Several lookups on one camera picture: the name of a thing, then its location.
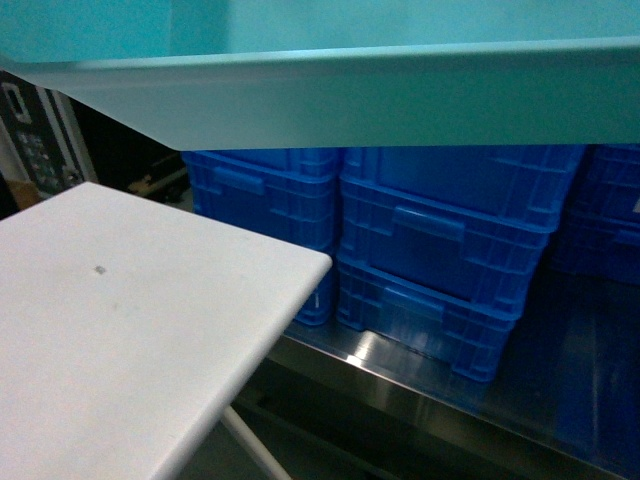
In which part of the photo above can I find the turquoise plastic bin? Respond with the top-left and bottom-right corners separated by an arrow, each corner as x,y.
1,1 -> 639,150

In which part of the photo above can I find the blue crate stack left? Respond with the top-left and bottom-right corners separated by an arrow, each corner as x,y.
180,148 -> 346,327

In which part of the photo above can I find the blue crate stack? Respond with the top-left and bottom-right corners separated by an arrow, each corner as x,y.
549,144 -> 639,286
180,148 -> 346,327

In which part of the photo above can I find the blue crate stack right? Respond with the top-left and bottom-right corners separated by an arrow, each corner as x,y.
549,144 -> 639,286

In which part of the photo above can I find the blue crate upper middle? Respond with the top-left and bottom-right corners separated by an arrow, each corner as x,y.
340,145 -> 586,317

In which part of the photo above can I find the blue crate lower middle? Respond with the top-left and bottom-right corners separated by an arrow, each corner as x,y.
337,257 -> 521,383

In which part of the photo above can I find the white table leg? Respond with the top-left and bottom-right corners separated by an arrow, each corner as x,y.
221,406 -> 292,480

